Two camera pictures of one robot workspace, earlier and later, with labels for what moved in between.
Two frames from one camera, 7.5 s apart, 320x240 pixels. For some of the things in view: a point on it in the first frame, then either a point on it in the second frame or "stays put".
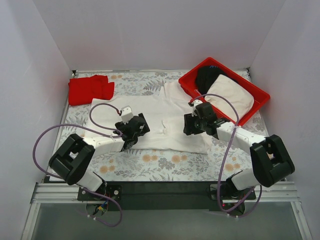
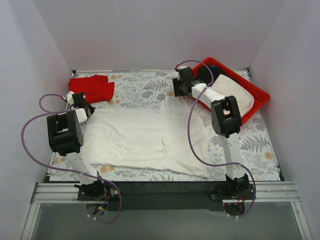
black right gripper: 188,124 -> 175,87
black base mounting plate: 166,195 stays put
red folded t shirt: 83,90 stays put
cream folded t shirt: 243,100 stays put
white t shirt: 163,114 stays put
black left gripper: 142,124 -> 90,110
